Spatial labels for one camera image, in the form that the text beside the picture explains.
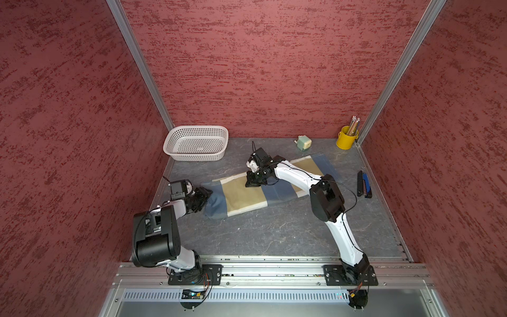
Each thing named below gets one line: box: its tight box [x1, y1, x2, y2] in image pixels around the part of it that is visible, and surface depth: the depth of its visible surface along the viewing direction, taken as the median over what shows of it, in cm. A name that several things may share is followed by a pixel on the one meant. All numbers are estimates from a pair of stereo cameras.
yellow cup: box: [336, 125, 360, 150], surface depth 116 cm
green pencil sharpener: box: [293, 134, 313, 152], surface depth 114 cm
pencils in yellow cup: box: [346, 114, 362, 136], surface depth 112 cm
